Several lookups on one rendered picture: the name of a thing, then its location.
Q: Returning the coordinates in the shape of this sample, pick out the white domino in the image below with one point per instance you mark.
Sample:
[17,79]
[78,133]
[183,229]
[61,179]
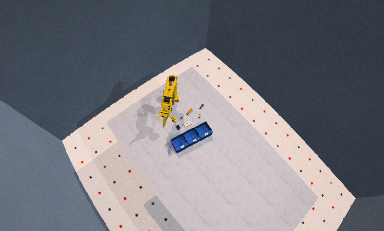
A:
[187,123]

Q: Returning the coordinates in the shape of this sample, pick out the blue rack of bins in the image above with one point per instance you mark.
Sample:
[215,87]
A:
[191,136]

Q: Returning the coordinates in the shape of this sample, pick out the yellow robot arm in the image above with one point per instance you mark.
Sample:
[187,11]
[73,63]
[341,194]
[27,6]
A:
[170,94]

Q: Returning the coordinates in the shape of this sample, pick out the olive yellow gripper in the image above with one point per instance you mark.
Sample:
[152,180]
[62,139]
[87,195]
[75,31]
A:
[165,115]

